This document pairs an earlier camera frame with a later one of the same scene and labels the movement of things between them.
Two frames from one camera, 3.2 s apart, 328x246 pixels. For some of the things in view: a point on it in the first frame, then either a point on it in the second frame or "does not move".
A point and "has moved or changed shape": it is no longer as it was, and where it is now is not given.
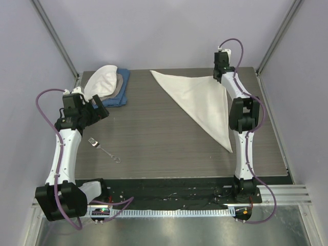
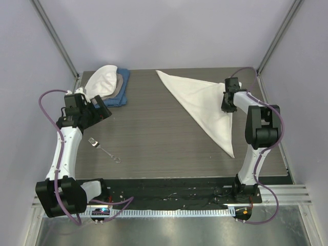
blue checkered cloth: [121, 99] does not move
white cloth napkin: [203, 99] has moved or changed shape
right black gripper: [216, 78] -> [226, 108]
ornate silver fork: [97, 145] does not move
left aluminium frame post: [46, 21] does not move
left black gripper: [98, 114] does not move
